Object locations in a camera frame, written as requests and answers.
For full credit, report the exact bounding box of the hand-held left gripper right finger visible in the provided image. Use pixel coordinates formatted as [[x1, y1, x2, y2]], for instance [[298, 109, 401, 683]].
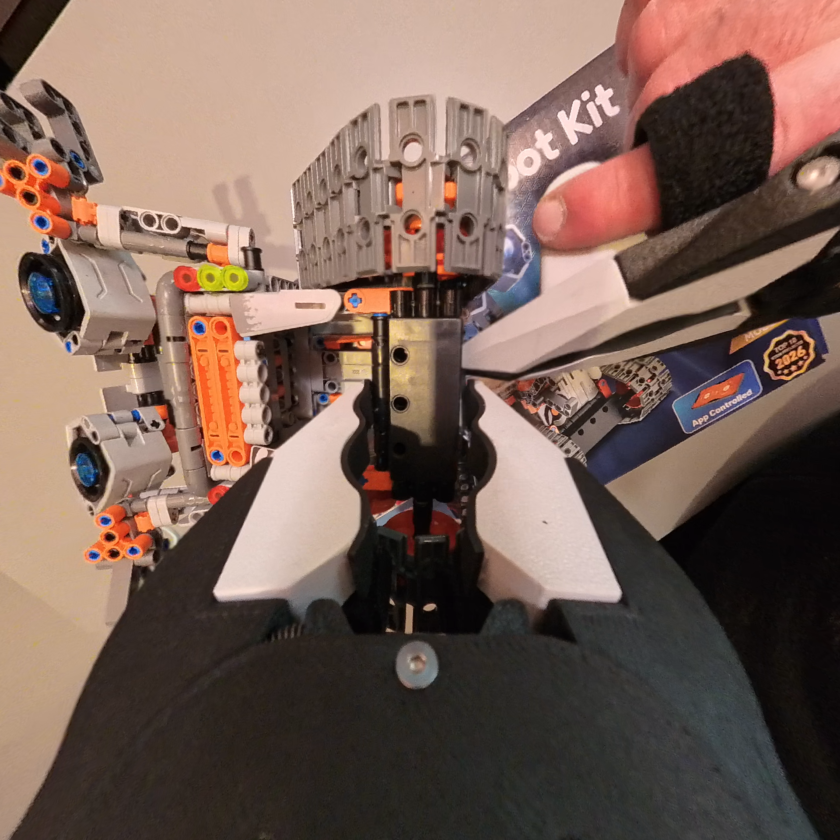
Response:
[[467, 379, 623, 622]]

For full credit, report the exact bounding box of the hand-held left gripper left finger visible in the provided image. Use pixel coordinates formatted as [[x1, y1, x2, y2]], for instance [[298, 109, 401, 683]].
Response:
[[213, 379, 368, 622]]

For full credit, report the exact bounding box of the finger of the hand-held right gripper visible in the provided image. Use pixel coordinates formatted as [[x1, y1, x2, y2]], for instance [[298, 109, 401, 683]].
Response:
[[461, 251, 751, 379]]

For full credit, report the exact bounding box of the orange grey tracked brick robot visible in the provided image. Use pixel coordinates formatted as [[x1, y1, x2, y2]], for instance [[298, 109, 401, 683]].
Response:
[[0, 79, 511, 634]]

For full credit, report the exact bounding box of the white desk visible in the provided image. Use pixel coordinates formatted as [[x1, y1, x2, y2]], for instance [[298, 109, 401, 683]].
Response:
[[0, 0, 840, 831]]

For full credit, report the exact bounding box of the person's right hand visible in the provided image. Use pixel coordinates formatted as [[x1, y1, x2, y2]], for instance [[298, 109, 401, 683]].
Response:
[[532, 0, 840, 252]]

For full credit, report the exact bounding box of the blue robot kit box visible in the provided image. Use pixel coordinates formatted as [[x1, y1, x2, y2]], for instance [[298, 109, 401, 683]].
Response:
[[459, 46, 829, 487]]

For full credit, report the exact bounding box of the person's black clothing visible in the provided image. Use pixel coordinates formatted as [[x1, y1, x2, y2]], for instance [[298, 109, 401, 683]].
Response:
[[659, 420, 840, 840]]

